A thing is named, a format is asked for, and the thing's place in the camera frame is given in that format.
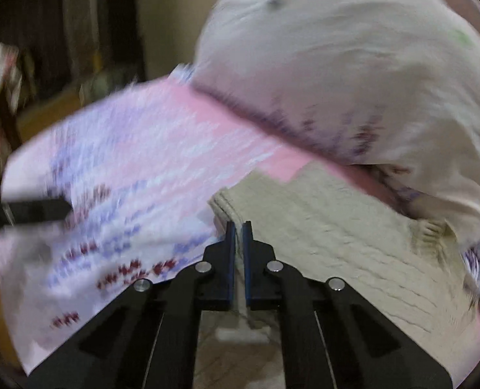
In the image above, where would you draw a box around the beige cable knit sweater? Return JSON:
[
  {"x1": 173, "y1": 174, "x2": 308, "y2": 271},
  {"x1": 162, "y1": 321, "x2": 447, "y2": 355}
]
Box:
[{"x1": 209, "y1": 162, "x2": 480, "y2": 384}]

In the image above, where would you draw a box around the pink floral bed sheet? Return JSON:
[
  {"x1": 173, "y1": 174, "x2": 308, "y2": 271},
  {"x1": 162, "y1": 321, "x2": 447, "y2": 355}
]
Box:
[{"x1": 0, "y1": 78, "x2": 393, "y2": 372}]

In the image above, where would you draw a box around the pale pink floral duvet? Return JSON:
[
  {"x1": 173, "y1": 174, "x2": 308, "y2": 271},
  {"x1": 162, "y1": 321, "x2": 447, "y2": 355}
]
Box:
[{"x1": 192, "y1": 0, "x2": 480, "y2": 249}]

